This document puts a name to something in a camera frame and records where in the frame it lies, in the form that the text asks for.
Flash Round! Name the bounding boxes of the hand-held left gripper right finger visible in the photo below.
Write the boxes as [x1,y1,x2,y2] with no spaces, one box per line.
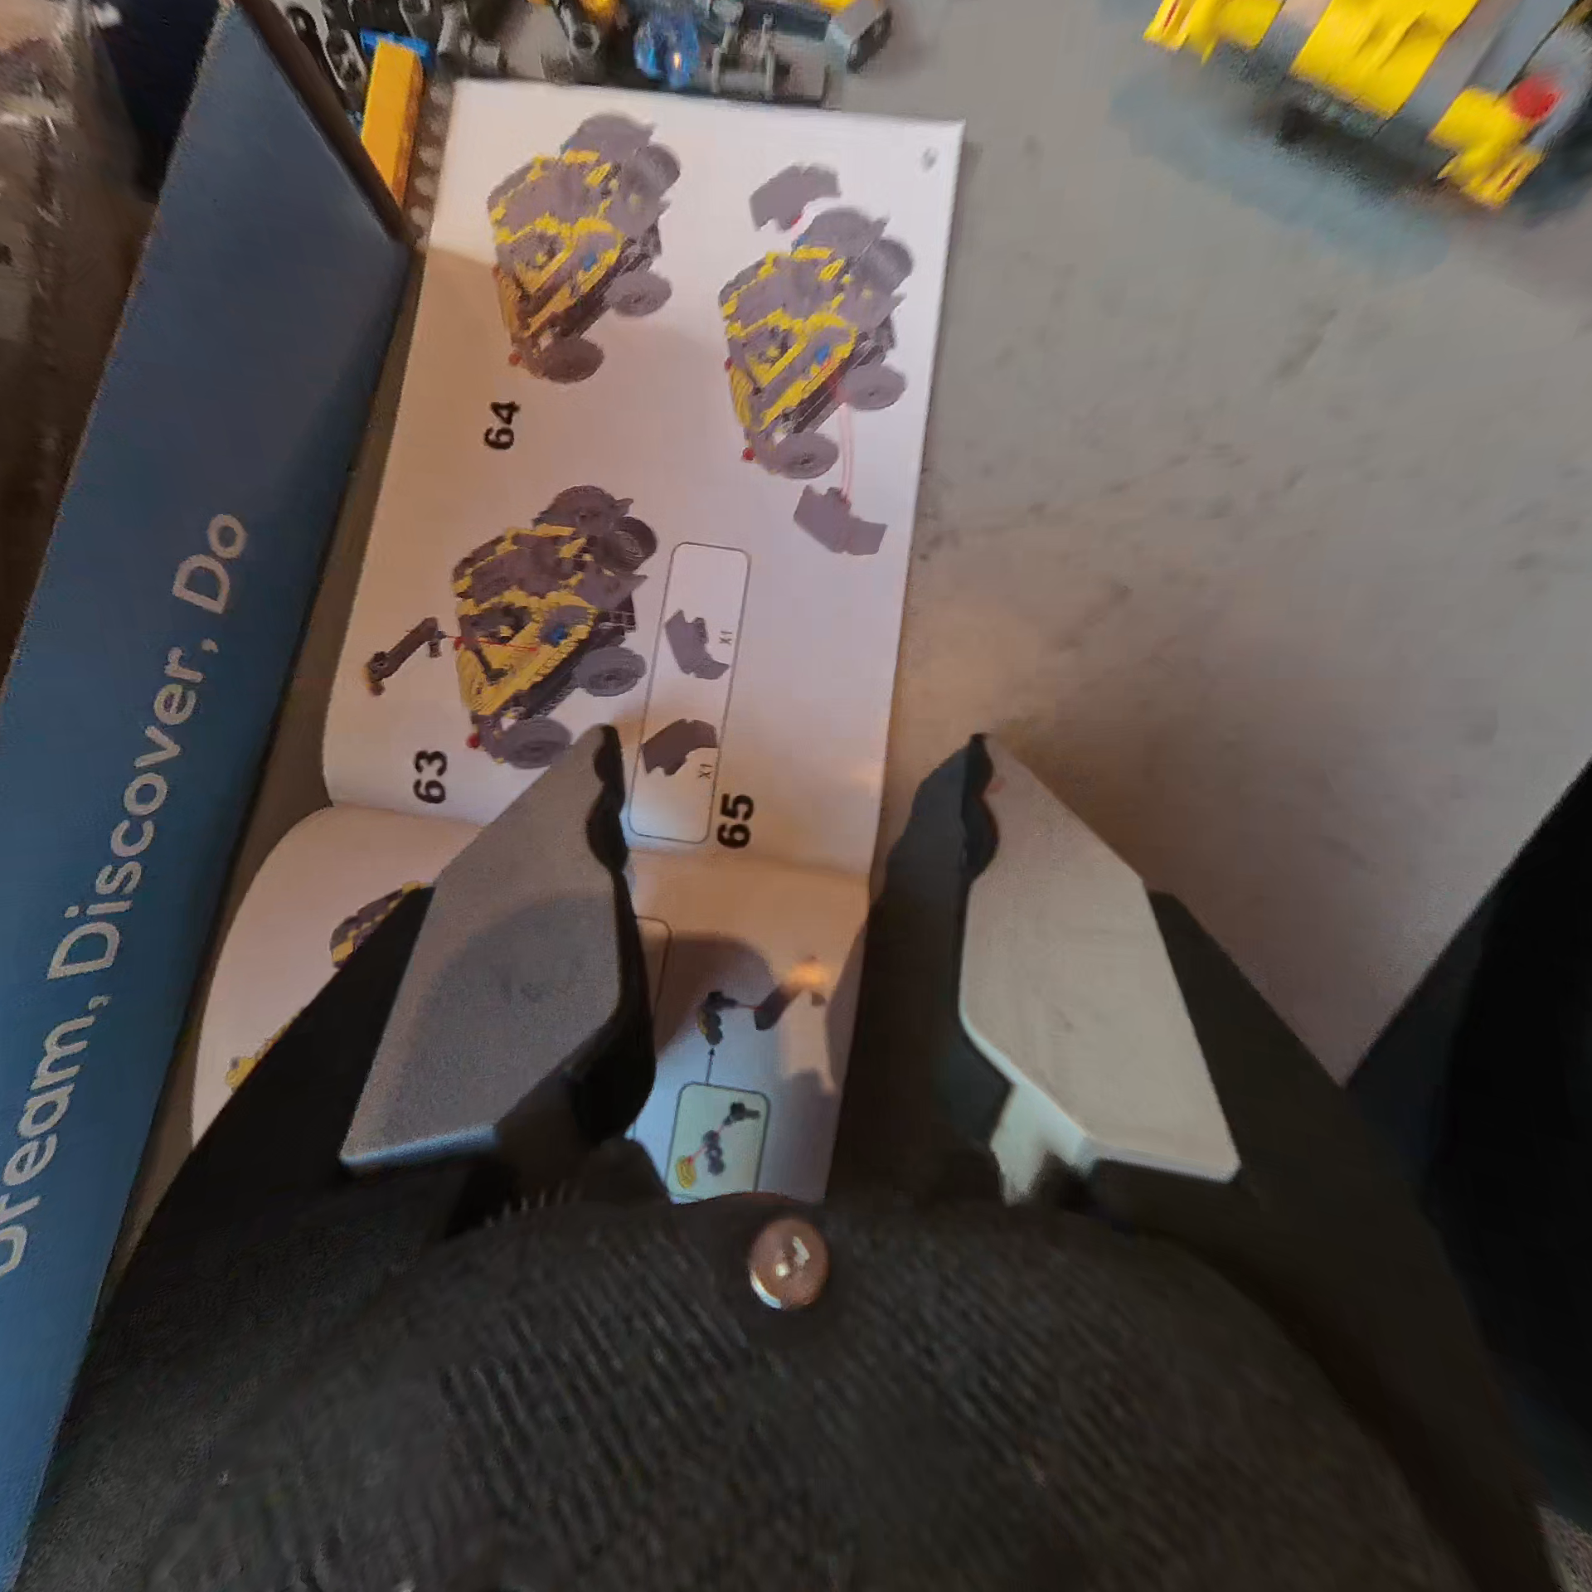
[875,738,1240,1201]

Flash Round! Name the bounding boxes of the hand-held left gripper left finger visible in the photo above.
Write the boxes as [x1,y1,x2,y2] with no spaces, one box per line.
[343,725,656,1169]

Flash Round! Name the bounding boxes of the toy brick instruction booklet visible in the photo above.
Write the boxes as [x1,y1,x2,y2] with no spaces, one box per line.
[197,85,965,1207]

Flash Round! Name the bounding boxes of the grey desk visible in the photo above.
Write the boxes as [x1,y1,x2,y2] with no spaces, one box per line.
[112,0,1592,1195]

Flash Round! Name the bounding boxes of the blue cardboard box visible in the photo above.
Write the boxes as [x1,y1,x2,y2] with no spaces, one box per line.
[0,0,424,1558]

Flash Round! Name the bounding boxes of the crumpled clear plastic bags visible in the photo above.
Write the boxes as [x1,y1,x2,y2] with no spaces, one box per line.
[0,0,154,636]

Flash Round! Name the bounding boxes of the long yellow toy brick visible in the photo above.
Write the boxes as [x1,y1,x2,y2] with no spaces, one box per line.
[361,35,431,208]

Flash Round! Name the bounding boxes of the yellow toy brick vehicle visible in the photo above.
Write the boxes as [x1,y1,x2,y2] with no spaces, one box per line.
[1146,0,1592,208]

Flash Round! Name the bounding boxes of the pile of loose toy bricks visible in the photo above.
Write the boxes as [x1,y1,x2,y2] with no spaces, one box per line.
[273,0,891,115]

